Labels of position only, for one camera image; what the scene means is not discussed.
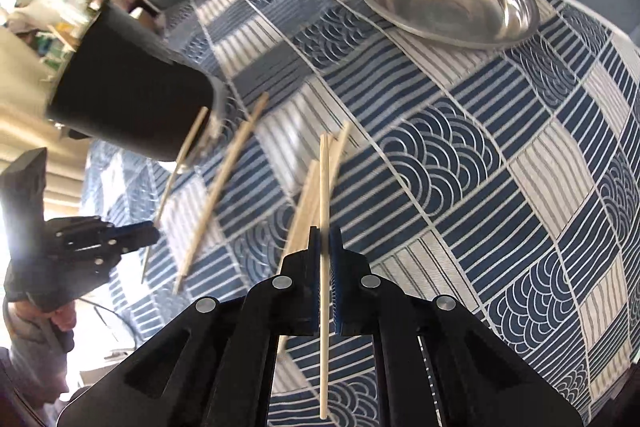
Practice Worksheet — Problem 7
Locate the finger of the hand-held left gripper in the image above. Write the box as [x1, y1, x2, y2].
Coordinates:
[52, 216, 160, 242]
[60, 234, 161, 280]

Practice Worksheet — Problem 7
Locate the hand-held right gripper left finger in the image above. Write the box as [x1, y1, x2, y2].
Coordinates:
[57, 227, 321, 427]

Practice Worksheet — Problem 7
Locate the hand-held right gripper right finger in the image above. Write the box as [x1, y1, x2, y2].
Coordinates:
[329, 228, 584, 427]

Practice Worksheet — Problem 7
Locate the black utensil holder cup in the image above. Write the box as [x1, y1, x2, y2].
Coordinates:
[44, 0, 228, 162]

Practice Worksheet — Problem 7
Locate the person's left forearm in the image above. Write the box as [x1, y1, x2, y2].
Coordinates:
[0, 342, 71, 404]

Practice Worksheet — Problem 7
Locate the person's left hand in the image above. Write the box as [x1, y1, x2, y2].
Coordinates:
[10, 299, 78, 354]

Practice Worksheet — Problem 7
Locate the beige curtain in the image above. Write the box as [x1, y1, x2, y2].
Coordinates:
[0, 27, 91, 212]

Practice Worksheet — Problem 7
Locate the blue patterned cloth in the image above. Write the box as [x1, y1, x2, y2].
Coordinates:
[82, 0, 640, 427]

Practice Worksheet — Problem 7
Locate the black cable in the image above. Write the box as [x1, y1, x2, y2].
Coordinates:
[75, 299, 138, 350]

